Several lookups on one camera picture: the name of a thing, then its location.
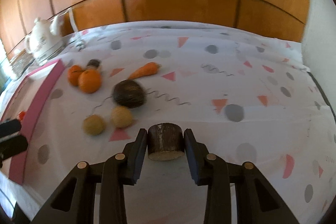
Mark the orange carrot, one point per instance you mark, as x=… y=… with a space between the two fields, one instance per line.
x=148 y=69

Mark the dark cut log white end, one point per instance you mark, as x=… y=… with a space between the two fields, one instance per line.
x=165 y=142

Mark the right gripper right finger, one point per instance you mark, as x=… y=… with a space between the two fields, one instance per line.
x=257 y=201

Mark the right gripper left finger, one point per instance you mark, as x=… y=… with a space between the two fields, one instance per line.
x=73 y=201

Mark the patterned white tablecloth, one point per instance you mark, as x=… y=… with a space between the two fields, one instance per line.
x=246 y=97

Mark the white ceramic electric kettle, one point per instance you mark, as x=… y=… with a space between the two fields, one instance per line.
x=45 y=39

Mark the woven tissue box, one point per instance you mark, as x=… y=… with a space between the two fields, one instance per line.
x=20 y=63

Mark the small red tomato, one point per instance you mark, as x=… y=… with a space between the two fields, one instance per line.
x=21 y=115

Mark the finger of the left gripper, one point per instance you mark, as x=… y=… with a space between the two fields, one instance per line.
x=13 y=146
x=9 y=127

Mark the yellow round fruit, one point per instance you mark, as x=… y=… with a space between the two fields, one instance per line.
x=121 y=117
x=93 y=125

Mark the dark brown oval fruit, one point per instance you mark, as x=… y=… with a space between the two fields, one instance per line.
x=129 y=93

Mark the pink shallow box tray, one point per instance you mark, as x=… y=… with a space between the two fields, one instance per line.
x=32 y=94

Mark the small dark cut log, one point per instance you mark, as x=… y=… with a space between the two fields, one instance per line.
x=94 y=64

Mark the orange tangerine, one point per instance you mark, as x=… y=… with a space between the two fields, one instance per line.
x=73 y=74
x=90 y=81

